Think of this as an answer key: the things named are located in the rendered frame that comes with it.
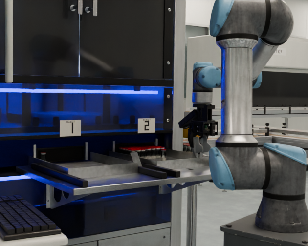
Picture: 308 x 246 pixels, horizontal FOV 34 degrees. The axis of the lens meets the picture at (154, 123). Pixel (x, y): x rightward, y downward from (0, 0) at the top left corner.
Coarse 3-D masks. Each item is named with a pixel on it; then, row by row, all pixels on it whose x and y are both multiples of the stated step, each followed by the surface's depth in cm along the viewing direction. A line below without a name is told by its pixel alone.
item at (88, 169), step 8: (32, 160) 181; (40, 160) 175; (88, 160) 198; (96, 160) 194; (104, 160) 189; (112, 160) 184; (120, 160) 180; (56, 168) 163; (64, 168) 159; (72, 168) 157; (80, 168) 158; (88, 168) 160; (96, 168) 162; (104, 168) 163; (112, 168) 165; (120, 168) 167; (128, 168) 169; (136, 168) 171; (80, 176) 159; (88, 176) 160; (96, 176) 162
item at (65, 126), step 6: (60, 120) 181; (66, 120) 183; (72, 120) 184; (78, 120) 186; (60, 126) 182; (66, 126) 183; (78, 126) 186; (60, 132) 182; (66, 132) 183; (78, 132) 186
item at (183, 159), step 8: (112, 152) 201; (168, 152) 213; (176, 152) 208; (184, 152) 204; (144, 160) 182; (152, 160) 178; (160, 160) 202; (168, 160) 178; (176, 160) 181; (184, 160) 183; (192, 160) 185; (200, 160) 187; (208, 160) 189; (176, 168) 181
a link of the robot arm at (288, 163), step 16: (272, 144) 135; (272, 160) 133; (288, 160) 133; (304, 160) 135; (272, 176) 133; (288, 176) 133; (304, 176) 136; (272, 192) 135; (288, 192) 134; (304, 192) 136
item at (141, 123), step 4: (140, 120) 201; (144, 120) 203; (148, 120) 204; (152, 120) 205; (140, 124) 202; (144, 124) 203; (152, 124) 205; (140, 128) 202; (148, 128) 204; (152, 128) 205; (140, 132) 202; (144, 132) 203; (148, 132) 204; (152, 132) 205
